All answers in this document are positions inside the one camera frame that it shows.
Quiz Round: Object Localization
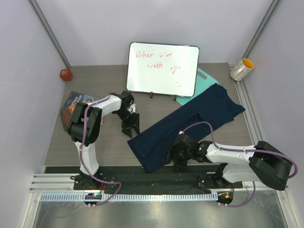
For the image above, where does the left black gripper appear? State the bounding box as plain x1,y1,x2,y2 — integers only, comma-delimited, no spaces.
115,109,140,138

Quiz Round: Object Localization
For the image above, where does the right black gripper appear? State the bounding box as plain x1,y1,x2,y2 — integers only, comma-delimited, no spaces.
161,142,192,171

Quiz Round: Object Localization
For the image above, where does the blue nineteen eighty-four book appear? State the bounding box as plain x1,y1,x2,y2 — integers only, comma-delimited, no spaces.
65,91,99,107

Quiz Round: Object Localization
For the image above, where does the dark blue t shirt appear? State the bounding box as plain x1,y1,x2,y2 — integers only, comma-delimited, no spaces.
128,84,245,173

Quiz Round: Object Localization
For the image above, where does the dark orange cover book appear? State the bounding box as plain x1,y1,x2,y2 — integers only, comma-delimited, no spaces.
60,102,77,131

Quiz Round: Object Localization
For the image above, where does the white whiteboard with red writing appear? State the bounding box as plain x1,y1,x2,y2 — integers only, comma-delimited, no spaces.
126,42,200,97

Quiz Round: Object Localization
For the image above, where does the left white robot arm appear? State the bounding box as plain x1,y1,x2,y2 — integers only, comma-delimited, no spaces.
67,91,140,190

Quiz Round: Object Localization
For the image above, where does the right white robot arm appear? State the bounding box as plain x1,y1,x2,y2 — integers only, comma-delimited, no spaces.
163,132,296,190

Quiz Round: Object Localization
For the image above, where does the red cube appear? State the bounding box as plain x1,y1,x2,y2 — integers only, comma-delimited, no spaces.
59,68,73,81

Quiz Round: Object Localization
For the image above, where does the white mug yellow inside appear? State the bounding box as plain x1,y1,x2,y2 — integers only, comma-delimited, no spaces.
230,58,255,81

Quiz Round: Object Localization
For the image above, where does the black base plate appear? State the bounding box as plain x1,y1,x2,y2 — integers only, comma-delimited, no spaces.
71,165,243,195

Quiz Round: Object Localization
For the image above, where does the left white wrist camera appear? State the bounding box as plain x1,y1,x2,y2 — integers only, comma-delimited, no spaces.
128,104,136,114

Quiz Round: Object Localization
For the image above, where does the aluminium rail frame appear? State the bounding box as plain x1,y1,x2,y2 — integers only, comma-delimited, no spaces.
32,66,296,206

